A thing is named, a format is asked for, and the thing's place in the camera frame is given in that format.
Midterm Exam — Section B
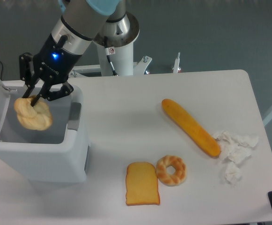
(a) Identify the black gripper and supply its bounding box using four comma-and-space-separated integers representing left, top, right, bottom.
19, 35, 81, 107

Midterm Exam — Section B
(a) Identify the pale twisted round bread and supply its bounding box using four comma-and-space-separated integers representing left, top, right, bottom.
14, 96, 53, 131

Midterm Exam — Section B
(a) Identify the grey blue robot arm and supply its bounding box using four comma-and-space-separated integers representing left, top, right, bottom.
19, 0, 125, 106

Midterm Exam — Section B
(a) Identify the white trash can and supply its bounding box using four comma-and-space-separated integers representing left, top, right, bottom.
0, 80, 90, 183

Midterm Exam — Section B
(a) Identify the orange toast slice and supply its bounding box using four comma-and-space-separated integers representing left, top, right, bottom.
125, 162, 161, 206

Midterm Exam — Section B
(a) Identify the long orange baguette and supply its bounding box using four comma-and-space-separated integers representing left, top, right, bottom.
161, 99, 221, 158

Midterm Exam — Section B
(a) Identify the crumpled white tissue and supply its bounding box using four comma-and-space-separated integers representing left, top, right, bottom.
212, 131, 259, 186

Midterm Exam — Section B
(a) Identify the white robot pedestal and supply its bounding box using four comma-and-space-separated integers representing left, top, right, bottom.
70, 12, 152, 77

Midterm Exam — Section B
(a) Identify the braided ring bread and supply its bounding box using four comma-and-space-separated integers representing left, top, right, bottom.
156, 155, 187, 187

